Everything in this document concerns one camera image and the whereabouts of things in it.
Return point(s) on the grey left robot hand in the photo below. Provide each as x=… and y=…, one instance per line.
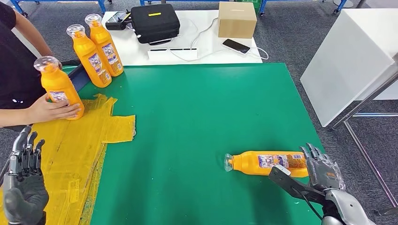
x=26, y=195

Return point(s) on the blue metal trolley frame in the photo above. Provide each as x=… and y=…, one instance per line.
x=261, y=6
x=141, y=2
x=101, y=6

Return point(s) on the person's left forearm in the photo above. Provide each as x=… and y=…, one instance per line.
x=42, y=43

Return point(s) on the green plastic crate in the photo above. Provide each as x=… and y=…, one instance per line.
x=248, y=3

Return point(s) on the green table board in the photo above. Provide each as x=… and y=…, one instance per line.
x=202, y=108

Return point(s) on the white round stand base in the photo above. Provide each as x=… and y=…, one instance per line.
x=343, y=3

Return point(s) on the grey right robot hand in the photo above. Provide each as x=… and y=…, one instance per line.
x=325, y=174

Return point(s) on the black handheld controller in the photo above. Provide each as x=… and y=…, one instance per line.
x=118, y=21

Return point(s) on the brown cardboard box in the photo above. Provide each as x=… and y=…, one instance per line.
x=237, y=23

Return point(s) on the black smartphone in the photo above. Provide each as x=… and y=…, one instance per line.
x=235, y=46

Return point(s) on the black right camera bracket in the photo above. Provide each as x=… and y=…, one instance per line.
x=298, y=189

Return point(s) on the blue tablet case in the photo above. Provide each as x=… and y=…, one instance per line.
x=77, y=77

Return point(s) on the person's right hand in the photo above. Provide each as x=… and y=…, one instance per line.
x=53, y=110

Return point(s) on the person's right forearm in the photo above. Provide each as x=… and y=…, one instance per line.
x=14, y=118

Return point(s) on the white rectangular table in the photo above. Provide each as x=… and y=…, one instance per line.
x=136, y=51

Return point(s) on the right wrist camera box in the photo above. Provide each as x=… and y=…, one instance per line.
x=281, y=170

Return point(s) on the yellow taped sheet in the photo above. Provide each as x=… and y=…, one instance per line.
x=62, y=155

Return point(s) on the silver metal stand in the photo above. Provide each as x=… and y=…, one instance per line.
x=367, y=99

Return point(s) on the white power strip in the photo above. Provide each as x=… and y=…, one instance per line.
x=171, y=55

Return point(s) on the person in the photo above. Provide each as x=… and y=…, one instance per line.
x=15, y=68

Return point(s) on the orange plastic bottle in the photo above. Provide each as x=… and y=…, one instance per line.
x=59, y=84
x=101, y=37
x=245, y=163
x=85, y=51

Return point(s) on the white panel table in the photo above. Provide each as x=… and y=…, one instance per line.
x=345, y=62

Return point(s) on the black carrying case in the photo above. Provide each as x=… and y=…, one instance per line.
x=155, y=24

